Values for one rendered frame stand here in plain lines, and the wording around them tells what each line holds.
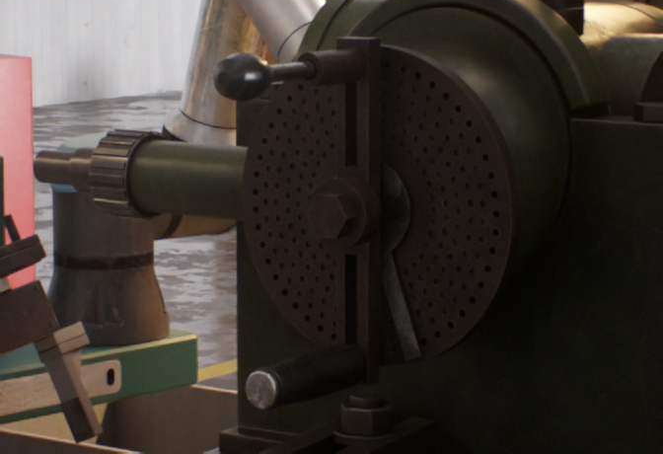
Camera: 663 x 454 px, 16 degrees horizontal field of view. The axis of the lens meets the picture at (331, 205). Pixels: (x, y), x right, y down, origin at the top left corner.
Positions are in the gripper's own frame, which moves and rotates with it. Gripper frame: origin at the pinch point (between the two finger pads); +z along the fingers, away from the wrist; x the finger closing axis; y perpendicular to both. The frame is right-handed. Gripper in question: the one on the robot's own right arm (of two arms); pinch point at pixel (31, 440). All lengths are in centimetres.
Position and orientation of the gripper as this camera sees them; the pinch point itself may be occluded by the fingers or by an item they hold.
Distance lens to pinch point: 208.5
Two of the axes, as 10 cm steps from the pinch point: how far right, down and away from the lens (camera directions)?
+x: -5.9, 2.4, -7.7
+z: 3.9, 9.2, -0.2
